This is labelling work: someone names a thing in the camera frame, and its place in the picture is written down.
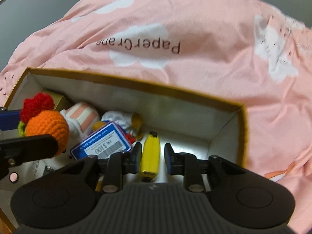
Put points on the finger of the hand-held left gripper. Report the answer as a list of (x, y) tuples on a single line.
[(9, 120), (29, 147)]

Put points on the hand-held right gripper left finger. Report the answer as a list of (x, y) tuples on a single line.
[(138, 154)]

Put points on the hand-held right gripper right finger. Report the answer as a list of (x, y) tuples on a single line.
[(168, 157)]

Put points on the pink striped white plush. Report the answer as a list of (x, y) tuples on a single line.
[(84, 113)]

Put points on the orange crochet toy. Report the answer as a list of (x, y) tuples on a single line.
[(46, 124)]

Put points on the pink cloud print blanket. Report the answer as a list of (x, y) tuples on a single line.
[(195, 41)]

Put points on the small gold box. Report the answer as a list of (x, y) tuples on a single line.
[(59, 100)]

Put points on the blue barcode card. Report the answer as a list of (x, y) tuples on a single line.
[(102, 141)]

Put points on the yellow banana toy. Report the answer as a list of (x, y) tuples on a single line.
[(150, 156)]

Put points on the orange cardboard box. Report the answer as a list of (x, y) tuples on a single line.
[(170, 117)]

